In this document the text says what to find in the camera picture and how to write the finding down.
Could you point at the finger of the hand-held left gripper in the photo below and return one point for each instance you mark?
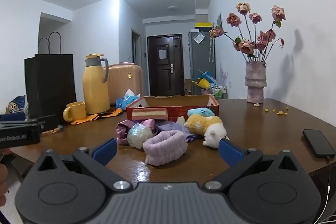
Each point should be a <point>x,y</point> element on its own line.
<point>47,120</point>

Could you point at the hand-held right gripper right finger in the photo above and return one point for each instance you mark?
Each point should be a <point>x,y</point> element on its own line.
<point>231,151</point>

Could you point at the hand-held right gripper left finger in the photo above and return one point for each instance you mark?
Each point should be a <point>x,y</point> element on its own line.
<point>105,151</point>

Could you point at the white plush toy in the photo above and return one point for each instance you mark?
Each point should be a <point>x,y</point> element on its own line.
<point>214,134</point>

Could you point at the iridescent mesh ball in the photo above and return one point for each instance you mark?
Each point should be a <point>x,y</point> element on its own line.
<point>139,136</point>

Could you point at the yellow plush toy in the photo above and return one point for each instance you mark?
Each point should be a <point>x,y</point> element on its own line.
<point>202,123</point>

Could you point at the blue plush toy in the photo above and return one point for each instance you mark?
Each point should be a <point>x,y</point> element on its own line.
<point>200,111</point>

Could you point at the pink sponge block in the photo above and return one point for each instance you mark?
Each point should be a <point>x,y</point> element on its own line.
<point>149,115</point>

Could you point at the lilac fuzzy headband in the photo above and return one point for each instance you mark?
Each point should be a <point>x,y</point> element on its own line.
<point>165,148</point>

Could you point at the purple towel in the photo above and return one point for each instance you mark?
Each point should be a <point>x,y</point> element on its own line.
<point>170,127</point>

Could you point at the red cardboard box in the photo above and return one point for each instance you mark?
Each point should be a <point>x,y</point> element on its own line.
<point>174,110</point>

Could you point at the person's left hand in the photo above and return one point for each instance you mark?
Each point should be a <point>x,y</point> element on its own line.
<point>2,179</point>

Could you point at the small snack packet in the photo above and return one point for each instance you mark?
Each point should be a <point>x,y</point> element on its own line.
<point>53,130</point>

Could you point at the yellow mug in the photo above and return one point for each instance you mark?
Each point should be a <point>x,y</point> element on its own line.
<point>77,111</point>

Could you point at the dark blue bag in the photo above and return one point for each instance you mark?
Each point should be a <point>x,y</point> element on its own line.
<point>18,102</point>

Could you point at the orange cloth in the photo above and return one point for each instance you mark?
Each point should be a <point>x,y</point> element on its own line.
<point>89,117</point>

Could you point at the black paper bag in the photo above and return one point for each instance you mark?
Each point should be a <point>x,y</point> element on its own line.
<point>52,82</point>

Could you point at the blue tissue pack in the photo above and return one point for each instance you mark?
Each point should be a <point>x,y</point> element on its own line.
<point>126,102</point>

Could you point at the yellow thermos jug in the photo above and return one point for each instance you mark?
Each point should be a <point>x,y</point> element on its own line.
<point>94,87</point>

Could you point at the rack with bottles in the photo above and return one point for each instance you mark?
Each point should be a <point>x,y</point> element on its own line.
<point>218,92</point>

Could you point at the scattered yellow petal bits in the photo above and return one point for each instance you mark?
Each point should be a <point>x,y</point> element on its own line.
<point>279,113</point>

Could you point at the pink suitcase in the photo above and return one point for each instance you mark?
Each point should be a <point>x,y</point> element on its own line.
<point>123,82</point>

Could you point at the pink textured vase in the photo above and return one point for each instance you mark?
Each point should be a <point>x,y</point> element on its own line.
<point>256,82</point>

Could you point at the black smartphone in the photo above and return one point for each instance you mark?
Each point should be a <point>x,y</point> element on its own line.
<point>319,142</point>

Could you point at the grey refrigerator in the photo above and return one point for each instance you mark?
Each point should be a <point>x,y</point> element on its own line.
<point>199,61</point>

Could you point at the dark wooden door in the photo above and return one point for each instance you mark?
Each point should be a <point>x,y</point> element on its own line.
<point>165,74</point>

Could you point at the bunch of dried pink roses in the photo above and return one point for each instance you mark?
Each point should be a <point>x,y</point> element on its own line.
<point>246,47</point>

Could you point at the yellow box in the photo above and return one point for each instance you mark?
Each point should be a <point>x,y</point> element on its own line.
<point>203,25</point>

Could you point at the round ceiling fixture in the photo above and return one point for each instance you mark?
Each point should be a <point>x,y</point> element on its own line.
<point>173,7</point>

